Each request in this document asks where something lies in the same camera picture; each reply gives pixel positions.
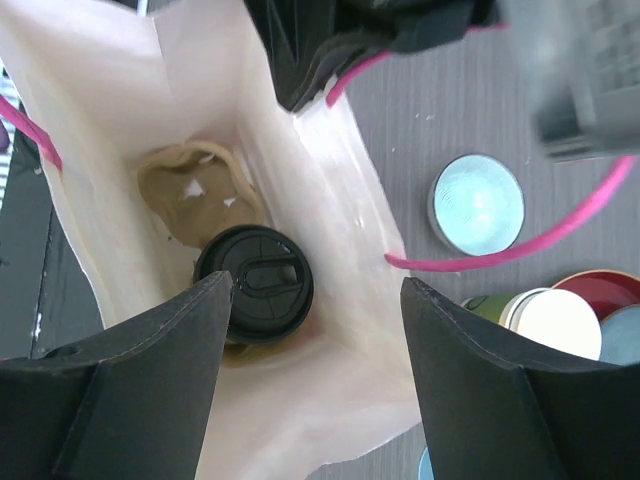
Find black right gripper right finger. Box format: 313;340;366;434
400;278;639;479

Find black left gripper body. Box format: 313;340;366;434
244;0;502;112

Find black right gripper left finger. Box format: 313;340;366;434
1;272;232;479

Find stack of green paper cups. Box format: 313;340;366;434
461;288;602;360

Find pink paper gift bag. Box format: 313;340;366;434
1;1;419;479

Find black plastic coffee lid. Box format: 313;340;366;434
193;225;314;345

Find brown cardboard cup carrier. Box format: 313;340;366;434
137;140;311;367

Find light blue cup holder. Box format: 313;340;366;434
417;447;434;480

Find blue grey plate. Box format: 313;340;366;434
599;305;640;366

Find red round plate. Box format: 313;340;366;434
552;269;639;323

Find light teal patterned bowl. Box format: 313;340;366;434
427;154;525;257

